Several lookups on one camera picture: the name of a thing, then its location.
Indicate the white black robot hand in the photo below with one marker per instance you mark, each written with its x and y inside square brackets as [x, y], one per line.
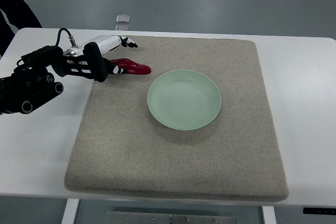
[108, 43]

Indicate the red pepper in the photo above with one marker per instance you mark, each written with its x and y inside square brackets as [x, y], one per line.
[127, 66]

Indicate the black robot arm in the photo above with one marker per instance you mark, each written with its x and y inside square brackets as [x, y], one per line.
[32, 83]

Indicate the metal floor plate near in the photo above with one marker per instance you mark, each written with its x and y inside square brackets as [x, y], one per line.
[122, 27]

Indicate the light green plate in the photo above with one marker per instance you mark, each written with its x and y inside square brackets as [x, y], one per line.
[184, 100]

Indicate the person in dark clothes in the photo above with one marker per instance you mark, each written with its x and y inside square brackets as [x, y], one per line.
[18, 14]

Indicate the beige felt mat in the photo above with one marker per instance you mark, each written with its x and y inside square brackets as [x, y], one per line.
[121, 149]

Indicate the white table leg left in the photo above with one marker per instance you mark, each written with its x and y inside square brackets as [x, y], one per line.
[70, 212]

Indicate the white table leg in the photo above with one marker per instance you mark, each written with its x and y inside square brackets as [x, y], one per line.
[268, 214]
[70, 212]

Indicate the white table leg right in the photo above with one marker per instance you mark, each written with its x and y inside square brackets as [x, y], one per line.
[268, 214]

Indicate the black table control panel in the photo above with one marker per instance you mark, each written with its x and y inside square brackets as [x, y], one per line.
[319, 211]

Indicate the grey metal base plate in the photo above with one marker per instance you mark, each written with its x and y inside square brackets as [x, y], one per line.
[149, 218]

